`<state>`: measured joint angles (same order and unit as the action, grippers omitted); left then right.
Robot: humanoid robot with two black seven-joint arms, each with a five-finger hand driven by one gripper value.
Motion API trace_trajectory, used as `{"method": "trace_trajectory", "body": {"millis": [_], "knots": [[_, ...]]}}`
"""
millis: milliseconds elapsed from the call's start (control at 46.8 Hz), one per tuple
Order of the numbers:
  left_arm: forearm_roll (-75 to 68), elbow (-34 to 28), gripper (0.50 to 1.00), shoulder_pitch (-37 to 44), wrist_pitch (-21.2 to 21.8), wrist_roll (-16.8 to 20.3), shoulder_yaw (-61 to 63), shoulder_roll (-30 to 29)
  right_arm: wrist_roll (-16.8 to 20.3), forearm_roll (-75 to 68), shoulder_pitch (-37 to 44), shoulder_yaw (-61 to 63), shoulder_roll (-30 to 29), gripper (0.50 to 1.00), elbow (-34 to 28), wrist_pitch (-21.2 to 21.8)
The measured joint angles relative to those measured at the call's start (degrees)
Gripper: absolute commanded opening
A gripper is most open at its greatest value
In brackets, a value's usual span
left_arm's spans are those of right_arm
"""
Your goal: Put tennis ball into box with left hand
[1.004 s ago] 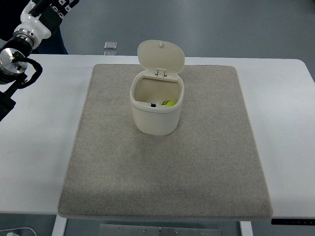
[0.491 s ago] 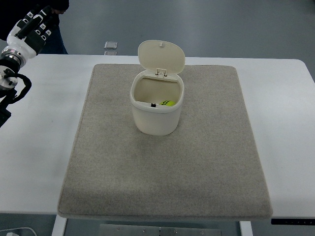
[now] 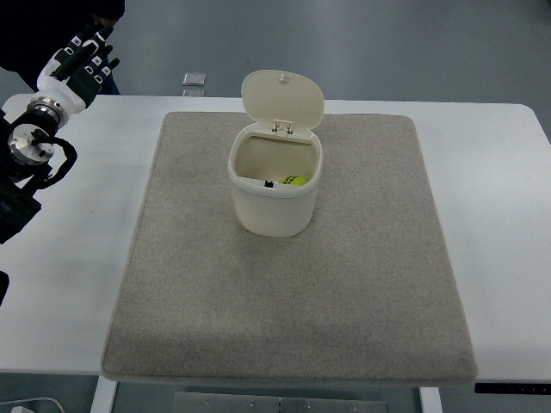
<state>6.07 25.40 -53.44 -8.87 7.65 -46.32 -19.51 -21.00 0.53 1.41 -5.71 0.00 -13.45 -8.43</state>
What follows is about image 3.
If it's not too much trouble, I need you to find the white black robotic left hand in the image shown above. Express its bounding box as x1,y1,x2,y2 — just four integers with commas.
35,25,120,114

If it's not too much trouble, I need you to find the yellow-green tennis ball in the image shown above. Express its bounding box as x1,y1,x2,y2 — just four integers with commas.
279,175,309,186

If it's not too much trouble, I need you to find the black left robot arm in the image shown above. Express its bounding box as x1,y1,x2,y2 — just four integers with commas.
1,96,77,243

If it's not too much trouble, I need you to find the cream lidded plastic box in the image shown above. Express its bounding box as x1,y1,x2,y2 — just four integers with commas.
227,70,325,237

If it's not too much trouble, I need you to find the person in dark clothes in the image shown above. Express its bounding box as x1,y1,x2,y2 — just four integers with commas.
1,0,126,91

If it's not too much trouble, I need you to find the clear plastic floor socket cover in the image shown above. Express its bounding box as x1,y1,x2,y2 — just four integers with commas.
182,72,206,87

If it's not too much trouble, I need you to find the grey felt mat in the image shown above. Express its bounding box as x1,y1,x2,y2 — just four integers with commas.
102,112,477,386

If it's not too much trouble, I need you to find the white table leg left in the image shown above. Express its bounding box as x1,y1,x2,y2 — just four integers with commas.
90,376,118,413

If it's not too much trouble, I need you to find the white table leg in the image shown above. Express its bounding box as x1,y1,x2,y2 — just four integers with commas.
418,387,443,413
90,376,118,413

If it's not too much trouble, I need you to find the white device at bottom left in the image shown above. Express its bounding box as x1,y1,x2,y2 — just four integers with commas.
1,397,65,413

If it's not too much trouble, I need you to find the white table leg right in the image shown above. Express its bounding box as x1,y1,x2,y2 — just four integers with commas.
418,387,443,413

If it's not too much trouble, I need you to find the black table control panel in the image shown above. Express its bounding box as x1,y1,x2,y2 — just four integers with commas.
474,382,550,396

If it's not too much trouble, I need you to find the grey metal base plate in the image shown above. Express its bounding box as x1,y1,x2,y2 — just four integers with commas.
172,391,388,413

